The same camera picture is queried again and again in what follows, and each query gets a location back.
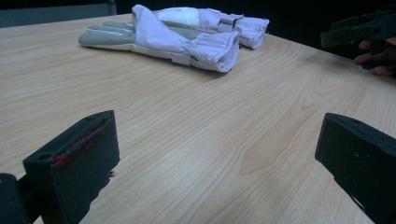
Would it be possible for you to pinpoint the white and grey glove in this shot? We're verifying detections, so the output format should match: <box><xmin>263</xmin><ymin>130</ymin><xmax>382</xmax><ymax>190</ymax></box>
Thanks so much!
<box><xmin>153</xmin><ymin>7</ymin><xmax>271</xmax><ymax>50</ymax></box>
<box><xmin>78</xmin><ymin>4</ymin><xmax>241</xmax><ymax>74</ymax></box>

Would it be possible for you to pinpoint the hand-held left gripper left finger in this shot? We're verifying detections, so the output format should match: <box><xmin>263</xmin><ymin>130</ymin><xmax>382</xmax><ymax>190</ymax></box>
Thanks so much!
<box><xmin>22</xmin><ymin>109</ymin><xmax>121</xmax><ymax>224</ymax></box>

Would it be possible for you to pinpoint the grey panel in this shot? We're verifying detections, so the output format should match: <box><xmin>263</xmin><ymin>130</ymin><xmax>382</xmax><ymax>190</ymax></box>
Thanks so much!
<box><xmin>0</xmin><ymin>2</ymin><xmax>118</xmax><ymax>29</ymax></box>

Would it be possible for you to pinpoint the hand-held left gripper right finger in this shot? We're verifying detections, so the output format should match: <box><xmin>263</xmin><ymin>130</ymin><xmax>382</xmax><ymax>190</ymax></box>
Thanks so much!
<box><xmin>314</xmin><ymin>112</ymin><xmax>396</xmax><ymax>224</ymax></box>

